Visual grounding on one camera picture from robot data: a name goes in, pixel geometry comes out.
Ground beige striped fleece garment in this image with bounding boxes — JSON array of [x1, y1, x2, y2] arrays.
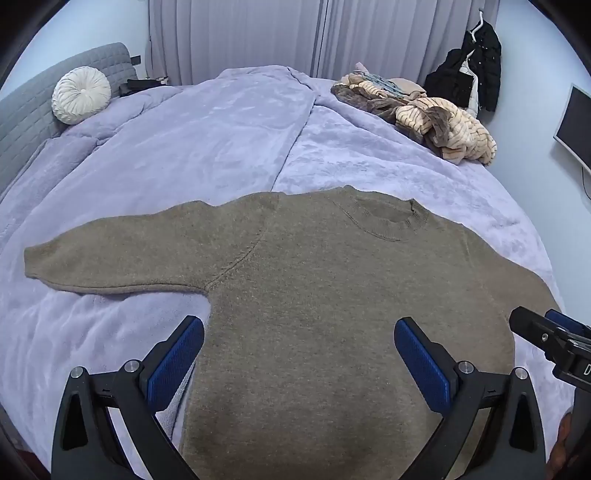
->
[[346, 74, 498, 167]]

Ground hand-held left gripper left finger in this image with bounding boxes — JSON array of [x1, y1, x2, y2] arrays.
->
[[51, 315, 205, 480]]

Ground white clothes hanger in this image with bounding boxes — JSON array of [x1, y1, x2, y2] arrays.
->
[[467, 9, 491, 40]]

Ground black puffer jacket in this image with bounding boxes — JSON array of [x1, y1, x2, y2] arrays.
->
[[424, 21, 502, 114]]

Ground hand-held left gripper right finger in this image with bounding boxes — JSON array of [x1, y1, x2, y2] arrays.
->
[[394, 316, 548, 480]]

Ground lavender plush blanket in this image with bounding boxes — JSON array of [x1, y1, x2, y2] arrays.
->
[[0, 65, 566, 480]]

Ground round white pleated cushion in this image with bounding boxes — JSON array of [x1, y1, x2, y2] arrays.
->
[[52, 66, 112, 125]]

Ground grey quilted headboard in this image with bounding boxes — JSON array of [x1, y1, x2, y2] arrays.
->
[[0, 42, 139, 195]]

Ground olive brown knit sweater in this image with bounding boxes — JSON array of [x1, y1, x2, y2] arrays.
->
[[23, 185, 566, 480]]

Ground grey-blue clothes hangers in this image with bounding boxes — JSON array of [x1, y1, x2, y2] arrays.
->
[[355, 71, 409, 100]]

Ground pale grey curtains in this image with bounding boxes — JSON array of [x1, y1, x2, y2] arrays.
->
[[148, 0, 497, 88]]

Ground brown fleece garment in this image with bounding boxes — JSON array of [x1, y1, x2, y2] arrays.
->
[[331, 83, 451, 148]]

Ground wall-mounted monitor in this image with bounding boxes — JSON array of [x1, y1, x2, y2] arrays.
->
[[553, 83, 591, 169]]

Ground person's right hand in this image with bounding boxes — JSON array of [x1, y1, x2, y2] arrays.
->
[[547, 411, 576, 480]]

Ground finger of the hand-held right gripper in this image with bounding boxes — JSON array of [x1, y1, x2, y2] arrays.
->
[[509, 307, 561, 354], [545, 309, 591, 340]]

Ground flat black object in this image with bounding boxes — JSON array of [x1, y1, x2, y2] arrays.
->
[[119, 78, 169, 97]]

